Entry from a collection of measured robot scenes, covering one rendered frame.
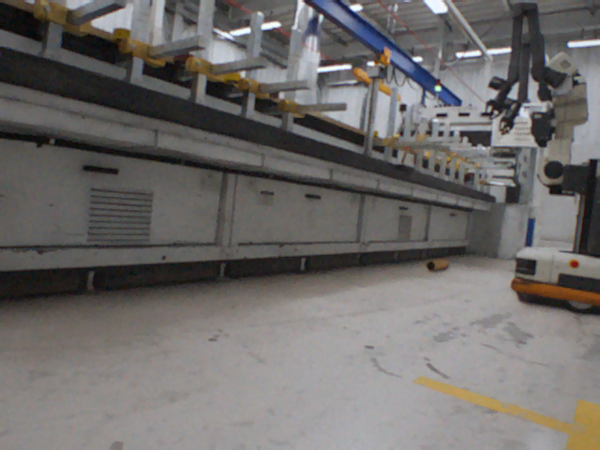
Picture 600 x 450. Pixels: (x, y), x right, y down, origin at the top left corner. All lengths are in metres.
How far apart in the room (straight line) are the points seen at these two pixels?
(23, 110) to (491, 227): 4.97
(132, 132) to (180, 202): 0.49
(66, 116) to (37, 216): 0.38
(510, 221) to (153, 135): 4.45
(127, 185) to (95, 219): 0.18
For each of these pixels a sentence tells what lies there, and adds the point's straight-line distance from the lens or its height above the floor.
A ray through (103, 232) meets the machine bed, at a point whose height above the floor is 0.22.
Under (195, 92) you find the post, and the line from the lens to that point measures 1.60.
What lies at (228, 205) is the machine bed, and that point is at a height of 0.35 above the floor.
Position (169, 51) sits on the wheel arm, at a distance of 1.40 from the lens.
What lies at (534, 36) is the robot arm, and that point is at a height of 1.43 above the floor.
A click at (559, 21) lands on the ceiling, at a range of 11.38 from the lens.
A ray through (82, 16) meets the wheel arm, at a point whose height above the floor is 0.81.
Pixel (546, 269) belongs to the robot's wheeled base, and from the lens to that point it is 2.53.
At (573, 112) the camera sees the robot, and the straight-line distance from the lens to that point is 2.83.
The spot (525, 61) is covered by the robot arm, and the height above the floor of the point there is 1.44.
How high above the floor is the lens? 0.40
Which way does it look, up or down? 3 degrees down
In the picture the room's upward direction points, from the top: 6 degrees clockwise
